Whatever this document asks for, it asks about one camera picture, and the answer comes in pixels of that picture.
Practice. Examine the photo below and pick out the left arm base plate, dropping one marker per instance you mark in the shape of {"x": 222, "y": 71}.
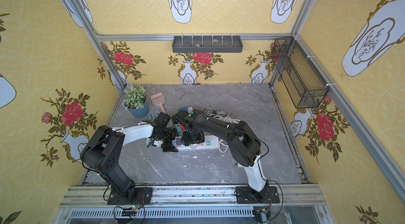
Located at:
{"x": 134, "y": 196}

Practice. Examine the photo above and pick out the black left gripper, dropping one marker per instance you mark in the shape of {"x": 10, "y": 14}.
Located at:
{"x": 167, "y": 138}

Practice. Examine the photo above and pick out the white power strip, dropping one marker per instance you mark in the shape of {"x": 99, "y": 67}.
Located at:
{"x": 211, "y": 142}

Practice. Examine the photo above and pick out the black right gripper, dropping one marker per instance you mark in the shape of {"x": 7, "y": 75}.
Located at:
{"x": 191, "y": 135}

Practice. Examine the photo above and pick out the black wire mesh basket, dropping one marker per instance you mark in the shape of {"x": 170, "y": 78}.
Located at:
{"x": 303, "y": 81}

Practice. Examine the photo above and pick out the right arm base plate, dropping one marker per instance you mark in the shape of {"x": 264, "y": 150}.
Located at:
{"x": 246, "y": 195}

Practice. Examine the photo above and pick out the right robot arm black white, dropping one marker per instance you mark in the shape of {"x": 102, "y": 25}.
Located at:
{"x": 244, "y": 145}

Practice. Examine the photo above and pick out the grey purple plug adapter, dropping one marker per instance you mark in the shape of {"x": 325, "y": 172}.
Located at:
{"x": 178, "y": 142}

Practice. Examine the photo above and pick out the grey wall shelf tray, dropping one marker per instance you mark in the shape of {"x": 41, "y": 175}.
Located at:
{"x": 207, "y": 44}

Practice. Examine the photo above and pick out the blue cube socket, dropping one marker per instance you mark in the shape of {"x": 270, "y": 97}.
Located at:
{"x": 185, "y": 109}

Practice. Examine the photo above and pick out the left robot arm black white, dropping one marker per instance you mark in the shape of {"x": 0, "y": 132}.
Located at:
{"x": 102, "y": 152}

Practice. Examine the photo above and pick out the potted green plant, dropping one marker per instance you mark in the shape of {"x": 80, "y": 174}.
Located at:
{"x": 136, "y": 101}

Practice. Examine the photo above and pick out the pink plastic scoop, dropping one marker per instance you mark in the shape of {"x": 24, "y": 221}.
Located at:
{"x": 158, "y": 100}

